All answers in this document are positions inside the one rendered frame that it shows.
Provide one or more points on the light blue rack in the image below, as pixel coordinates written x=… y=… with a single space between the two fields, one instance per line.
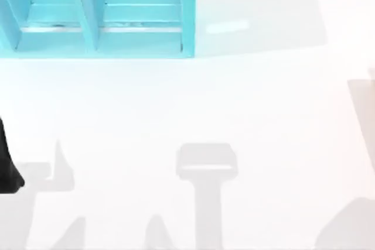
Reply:
x=140 y=13

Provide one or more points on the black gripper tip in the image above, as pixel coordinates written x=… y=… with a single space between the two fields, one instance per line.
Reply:
x=7 y=174

